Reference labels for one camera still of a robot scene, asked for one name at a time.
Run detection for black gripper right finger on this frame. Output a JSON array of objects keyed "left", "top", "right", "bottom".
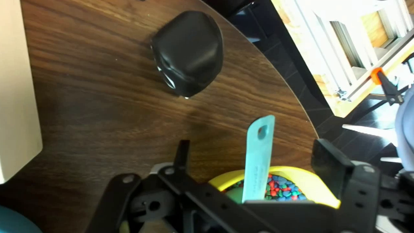
[{"left": 243, "top": 137, "right": 414, "bottom": 233}]

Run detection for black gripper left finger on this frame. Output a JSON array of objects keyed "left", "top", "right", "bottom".
[{"left": 85, "top": 140, "right": 276, "bottom": 233}]

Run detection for blue plastic scoop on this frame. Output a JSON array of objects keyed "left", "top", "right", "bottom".
[{"left": 240, "top": 114, "right": 276, "bottom": 204}]

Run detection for yellow plastic bowl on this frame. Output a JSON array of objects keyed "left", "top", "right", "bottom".
[{"left": 208, "top": 165, "right": 341, "bottom": 211}]

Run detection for blue shallow bowl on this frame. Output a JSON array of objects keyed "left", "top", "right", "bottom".
[{"left": 0, "top": 204, "right": 44, "bottom": 233}]

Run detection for colourful candy pieces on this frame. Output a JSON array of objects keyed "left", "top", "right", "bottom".
[{"left": 227, "top": 173, "right": 308, "bottom": 204}]

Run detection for orange and black clamp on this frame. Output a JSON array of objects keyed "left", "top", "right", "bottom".
[{"left": 370, "top": 66, "right": 411, "bottom": 107}]

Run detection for small black rounded case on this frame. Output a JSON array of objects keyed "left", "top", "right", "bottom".
[{"left": 148, "top": 10, "right": 225, "bottom": 99}]

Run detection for light wooden box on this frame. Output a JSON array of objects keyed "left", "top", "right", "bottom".
[{"left": 0, "top": 0, "right": 44, "bottom": 185}]

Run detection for light wooden frame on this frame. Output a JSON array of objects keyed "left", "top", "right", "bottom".
[{"left": 270, "top": 0, "right": 414, "bottom": 119}]

